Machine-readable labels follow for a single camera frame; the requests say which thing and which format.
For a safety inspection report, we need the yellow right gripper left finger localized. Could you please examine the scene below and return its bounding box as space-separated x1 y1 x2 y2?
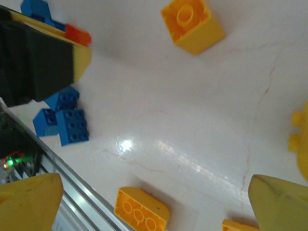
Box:
0 172 64 231

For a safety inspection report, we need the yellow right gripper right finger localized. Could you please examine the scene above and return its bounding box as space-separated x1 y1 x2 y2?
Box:
247 174 308 231

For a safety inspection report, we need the orange lego brick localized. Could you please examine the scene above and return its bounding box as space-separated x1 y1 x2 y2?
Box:
64 23 92 47

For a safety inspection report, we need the blue lego brick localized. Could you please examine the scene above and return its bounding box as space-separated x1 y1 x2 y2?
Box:
44 86 80 113
20 0 66 32
32 108 60 138
55 109 90 147

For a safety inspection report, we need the yellow lego brick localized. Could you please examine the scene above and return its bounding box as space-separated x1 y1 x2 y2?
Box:
160 0 227 56
221 218 261 231
288 100 308 181
113 186 170 231

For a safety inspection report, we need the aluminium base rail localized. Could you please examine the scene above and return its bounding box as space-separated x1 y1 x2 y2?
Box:
0 101 132 231

